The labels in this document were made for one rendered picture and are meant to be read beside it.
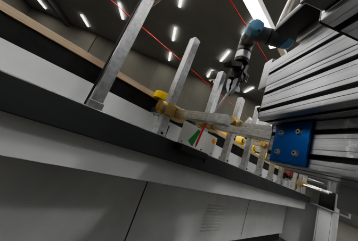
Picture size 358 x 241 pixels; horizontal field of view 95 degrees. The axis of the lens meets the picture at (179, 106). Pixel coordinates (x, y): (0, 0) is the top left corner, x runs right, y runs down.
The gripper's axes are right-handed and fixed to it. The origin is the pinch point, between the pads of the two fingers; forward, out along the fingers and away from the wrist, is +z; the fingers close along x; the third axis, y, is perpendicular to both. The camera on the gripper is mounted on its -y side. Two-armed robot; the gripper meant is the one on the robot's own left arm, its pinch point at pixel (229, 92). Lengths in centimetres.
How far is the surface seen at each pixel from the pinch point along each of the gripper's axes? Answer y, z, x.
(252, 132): 1.5, 17.8, -15.3
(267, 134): 1.6, 17.4, -21.0
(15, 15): -80, 12, 26
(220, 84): -1.1, -4.2, 6.2
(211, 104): -2.6, 7.6, 6.9
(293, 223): 263, 85, 23
